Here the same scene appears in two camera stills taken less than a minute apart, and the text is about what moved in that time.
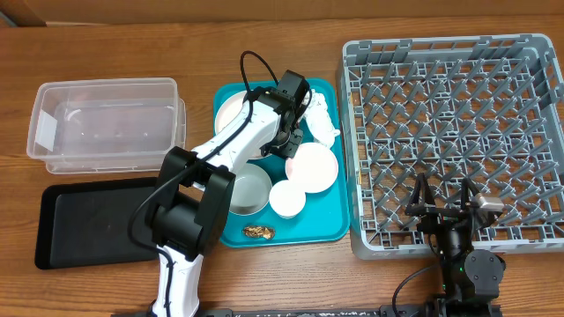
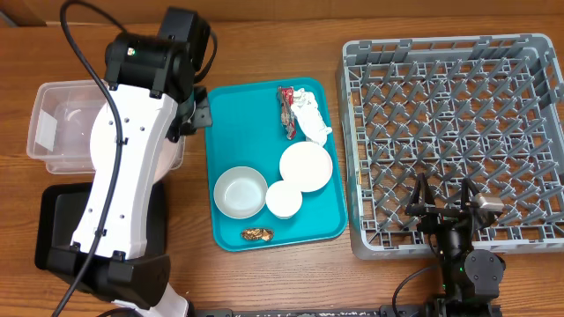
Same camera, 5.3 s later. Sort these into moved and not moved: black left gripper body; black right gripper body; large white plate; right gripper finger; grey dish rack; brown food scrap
Moved: black left gripper body; large white plate
Not moved: brown food scrap; black right gripper body; grey dish rack; right gripper finger
